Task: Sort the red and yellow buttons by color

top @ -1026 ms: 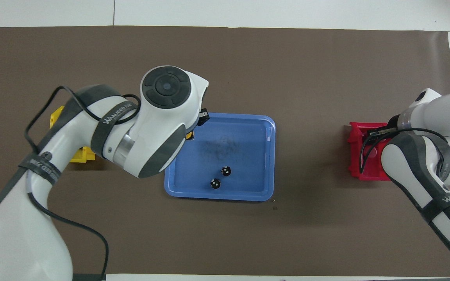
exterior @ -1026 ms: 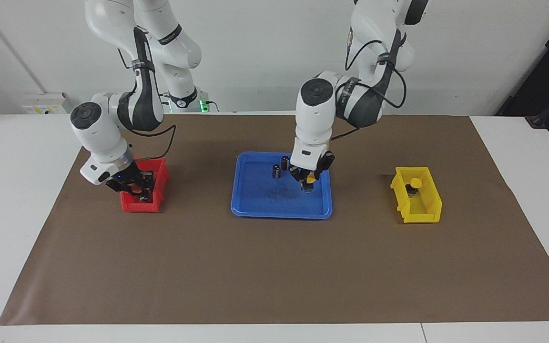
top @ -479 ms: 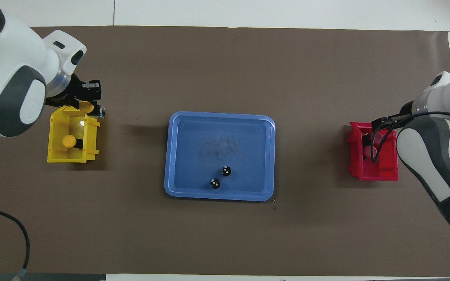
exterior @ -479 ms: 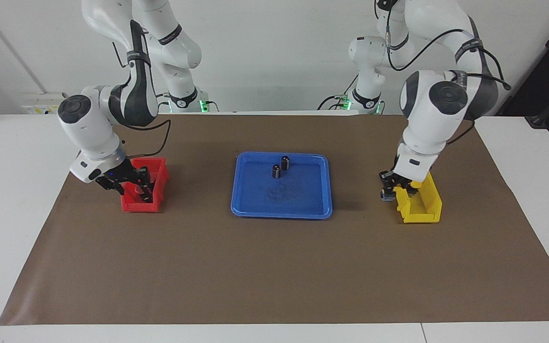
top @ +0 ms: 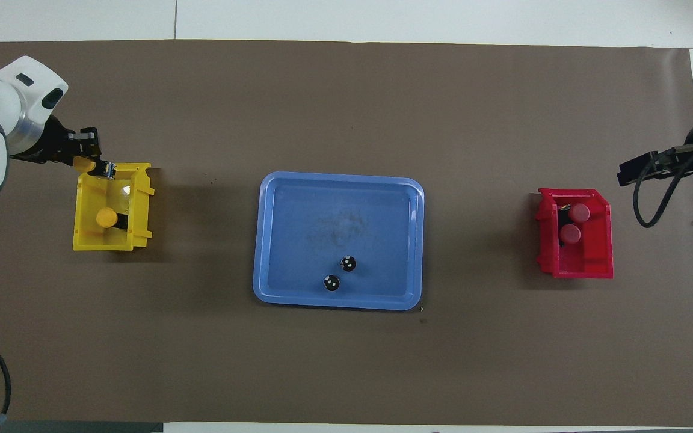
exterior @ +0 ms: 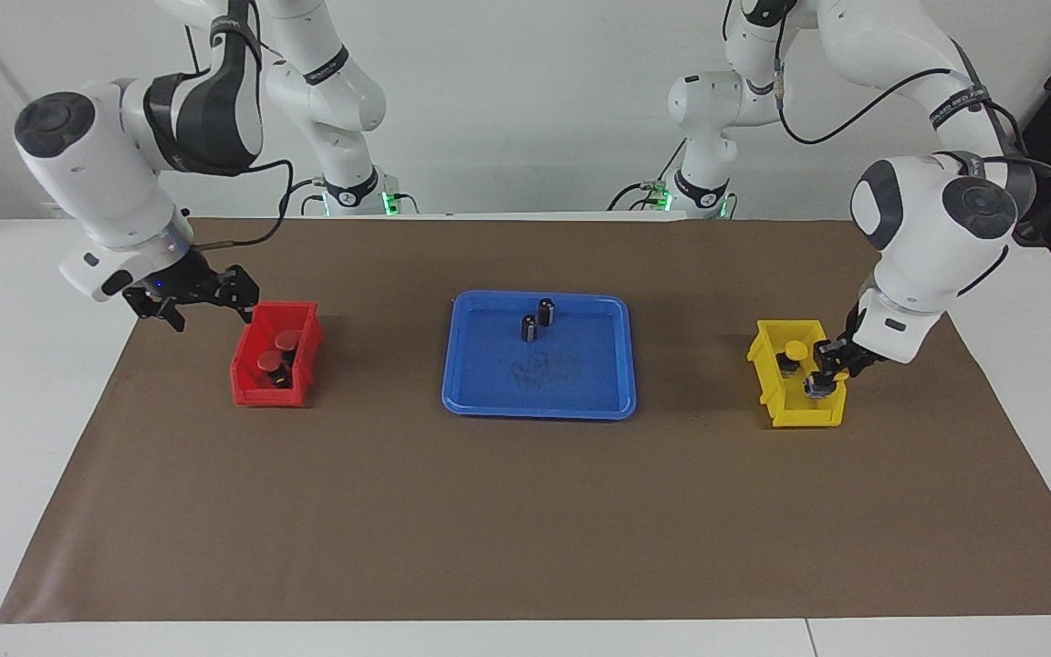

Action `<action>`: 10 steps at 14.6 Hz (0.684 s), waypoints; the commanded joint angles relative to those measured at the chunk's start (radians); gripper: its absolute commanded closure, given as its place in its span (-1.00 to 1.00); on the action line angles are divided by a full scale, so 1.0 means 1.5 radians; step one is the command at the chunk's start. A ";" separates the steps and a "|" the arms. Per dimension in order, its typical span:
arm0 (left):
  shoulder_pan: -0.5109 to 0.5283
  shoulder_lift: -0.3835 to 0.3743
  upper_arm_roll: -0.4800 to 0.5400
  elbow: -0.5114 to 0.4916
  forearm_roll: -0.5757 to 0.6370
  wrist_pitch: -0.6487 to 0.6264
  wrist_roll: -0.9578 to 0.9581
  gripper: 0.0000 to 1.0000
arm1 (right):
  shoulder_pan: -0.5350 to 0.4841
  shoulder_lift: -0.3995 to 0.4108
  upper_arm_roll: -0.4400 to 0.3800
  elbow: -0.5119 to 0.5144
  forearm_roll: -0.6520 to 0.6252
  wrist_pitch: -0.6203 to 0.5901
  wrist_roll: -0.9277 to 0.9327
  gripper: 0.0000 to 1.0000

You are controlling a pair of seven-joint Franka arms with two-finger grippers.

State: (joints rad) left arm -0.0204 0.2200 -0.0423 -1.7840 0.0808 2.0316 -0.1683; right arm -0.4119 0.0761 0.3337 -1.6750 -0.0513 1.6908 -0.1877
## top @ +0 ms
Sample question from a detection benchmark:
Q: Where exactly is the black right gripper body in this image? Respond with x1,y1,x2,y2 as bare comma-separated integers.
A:
653,140,693,178

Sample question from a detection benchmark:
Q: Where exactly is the yellow push button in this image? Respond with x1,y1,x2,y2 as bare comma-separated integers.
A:
74,155,117,179
95,207,129,230

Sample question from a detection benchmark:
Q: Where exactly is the brown paper table mat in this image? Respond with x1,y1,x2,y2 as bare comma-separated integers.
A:
0,40,693,426

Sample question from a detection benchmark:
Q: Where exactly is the red plastic storage bin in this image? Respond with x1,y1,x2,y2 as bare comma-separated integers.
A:
534,188,615,280

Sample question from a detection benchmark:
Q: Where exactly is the yellow plastic storage bin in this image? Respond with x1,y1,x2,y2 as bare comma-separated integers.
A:
72,162,155,252

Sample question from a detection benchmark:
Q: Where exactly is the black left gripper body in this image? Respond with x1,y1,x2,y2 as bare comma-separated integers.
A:
13,115,85,168

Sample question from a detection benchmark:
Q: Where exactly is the blue plastic tray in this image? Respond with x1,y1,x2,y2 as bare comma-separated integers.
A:
253,171,426,312

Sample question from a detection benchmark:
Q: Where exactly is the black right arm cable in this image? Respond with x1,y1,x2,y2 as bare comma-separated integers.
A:
633,135,693,229

